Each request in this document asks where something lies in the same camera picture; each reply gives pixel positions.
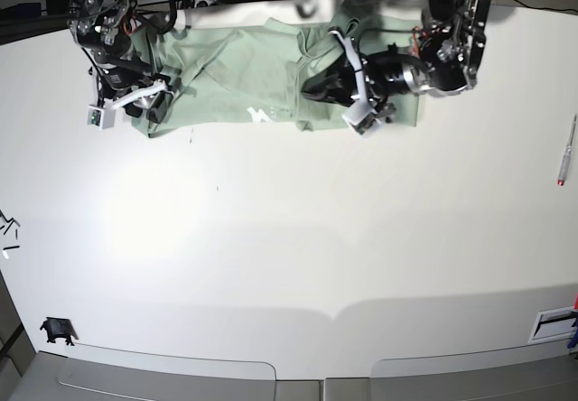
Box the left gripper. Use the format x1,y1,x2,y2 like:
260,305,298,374
301,30,434,126

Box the black clamp bracket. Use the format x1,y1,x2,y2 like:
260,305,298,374
40,317,79,346

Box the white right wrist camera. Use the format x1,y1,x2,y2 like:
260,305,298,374
88,105,117,130

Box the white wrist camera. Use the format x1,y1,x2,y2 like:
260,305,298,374
341,100,385,138
88,105,117,130

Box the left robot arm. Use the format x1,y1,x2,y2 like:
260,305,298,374
301,0,491,135

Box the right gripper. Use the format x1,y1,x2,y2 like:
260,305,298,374
89,63,182,124

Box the white power strip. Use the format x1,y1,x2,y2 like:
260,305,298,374
192,0,217,8

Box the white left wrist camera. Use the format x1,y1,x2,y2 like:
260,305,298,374
341,100,385,138

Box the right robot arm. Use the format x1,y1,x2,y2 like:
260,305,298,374
68,0,178,130

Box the light green T-shirt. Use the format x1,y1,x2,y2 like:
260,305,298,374
131,6,418,138

